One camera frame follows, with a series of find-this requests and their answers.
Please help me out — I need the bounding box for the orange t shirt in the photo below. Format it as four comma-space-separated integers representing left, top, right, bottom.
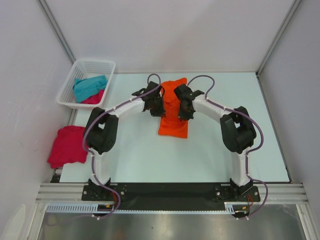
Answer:
158, 77, 188, 139

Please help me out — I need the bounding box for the white plastic mesh basket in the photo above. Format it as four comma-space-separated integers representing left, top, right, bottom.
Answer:
56, 58, 116, 109

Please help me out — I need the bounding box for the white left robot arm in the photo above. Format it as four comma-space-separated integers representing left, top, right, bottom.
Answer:
81, 81, 165, 202

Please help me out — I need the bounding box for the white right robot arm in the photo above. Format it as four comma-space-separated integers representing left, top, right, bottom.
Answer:
174, 84, 257, 201

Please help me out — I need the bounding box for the pink t shirt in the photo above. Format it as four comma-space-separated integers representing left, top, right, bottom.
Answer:
81, 89, 104, 105

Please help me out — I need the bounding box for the teal t shirt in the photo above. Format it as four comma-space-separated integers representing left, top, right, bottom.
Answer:
72, 75, 108, 104

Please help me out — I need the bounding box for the folded red t shirt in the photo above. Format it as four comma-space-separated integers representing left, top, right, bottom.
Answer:
47, 125, 88, 169

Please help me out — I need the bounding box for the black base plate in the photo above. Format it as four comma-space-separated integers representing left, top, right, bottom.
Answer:
81, 182, 261, 212

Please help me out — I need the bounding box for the white slotted cable duct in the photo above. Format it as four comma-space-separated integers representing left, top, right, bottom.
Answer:
46, 203, 249, 216

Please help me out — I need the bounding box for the aluminium frame rail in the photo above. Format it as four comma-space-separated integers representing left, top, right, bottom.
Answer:
36, 183, 308, 204

